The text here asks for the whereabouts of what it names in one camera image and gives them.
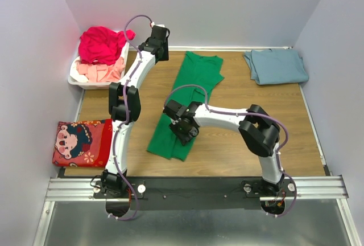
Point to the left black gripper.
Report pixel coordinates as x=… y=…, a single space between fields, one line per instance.
x=164 y=56

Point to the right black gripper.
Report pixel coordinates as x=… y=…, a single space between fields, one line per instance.
x=182 y=138

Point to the green t-shirt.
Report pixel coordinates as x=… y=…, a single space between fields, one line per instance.
x=195 y=69

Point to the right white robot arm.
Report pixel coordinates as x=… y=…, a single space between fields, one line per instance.
x=260 y=132

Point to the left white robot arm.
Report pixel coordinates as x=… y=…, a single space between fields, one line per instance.
x=125 y=107

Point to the magenta t-shirt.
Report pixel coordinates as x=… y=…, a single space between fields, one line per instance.
x=100 y=45

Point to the pink t-shirt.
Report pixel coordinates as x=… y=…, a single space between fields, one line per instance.
x=102 y=73

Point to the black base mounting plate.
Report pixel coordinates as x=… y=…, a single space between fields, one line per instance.
x=193 y=193

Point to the white plastic bin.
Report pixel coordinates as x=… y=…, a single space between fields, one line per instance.
x=89 y=85

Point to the white cloth in bin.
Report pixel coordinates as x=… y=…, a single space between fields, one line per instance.
x=74 y=74

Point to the folded blue t-shirt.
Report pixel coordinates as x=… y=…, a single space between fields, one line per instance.
x=276 y=66

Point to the red cartoon folded cloth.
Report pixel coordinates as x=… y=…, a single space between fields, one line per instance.
x=83 y=143

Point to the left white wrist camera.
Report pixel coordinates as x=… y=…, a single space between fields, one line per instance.
x=154 y=25

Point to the aluminium rail frame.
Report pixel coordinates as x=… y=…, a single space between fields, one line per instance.
x=319 y=214

